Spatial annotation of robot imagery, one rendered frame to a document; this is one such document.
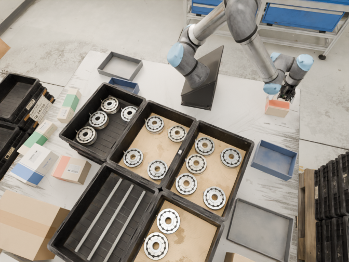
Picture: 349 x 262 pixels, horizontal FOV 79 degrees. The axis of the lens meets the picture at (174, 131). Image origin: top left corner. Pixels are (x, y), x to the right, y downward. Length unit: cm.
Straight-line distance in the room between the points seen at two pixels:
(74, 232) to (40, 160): 46
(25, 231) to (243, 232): 99
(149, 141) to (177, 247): 52
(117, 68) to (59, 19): 225
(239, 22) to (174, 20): 246
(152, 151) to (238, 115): 60
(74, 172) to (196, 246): 72
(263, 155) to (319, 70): 184
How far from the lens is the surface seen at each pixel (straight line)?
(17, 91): 228
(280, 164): 134
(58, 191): 138
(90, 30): 344
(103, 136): 125
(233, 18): 92
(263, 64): 104
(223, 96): 149
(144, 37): 310
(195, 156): 108
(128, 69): 169
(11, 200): 130
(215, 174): 109
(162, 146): 114
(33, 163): 141
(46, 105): 219
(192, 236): 103
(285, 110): 144
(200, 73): 124
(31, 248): 119
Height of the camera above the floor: 186
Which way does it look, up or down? 61 degrees down
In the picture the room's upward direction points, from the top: 5 degrees counter-clockwise
